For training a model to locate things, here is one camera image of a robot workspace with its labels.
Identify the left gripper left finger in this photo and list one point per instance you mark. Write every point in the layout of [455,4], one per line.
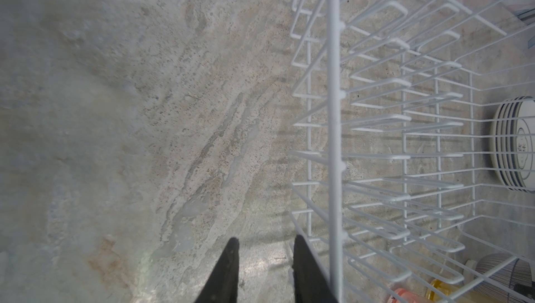
[222,284]

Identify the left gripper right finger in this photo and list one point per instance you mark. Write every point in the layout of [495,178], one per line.
[310,284]

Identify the pink glass cup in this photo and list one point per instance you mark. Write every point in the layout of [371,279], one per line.
[402,295]

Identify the yellow glass cup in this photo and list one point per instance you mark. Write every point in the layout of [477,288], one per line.
[438,287]

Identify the white wire dish rack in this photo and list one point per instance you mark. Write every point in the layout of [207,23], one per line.
[397,186]

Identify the white ceramic bowl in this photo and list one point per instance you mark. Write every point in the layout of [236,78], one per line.
[516,275]

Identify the grey patterned plate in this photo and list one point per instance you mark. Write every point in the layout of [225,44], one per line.
[523,143]
[498,154]

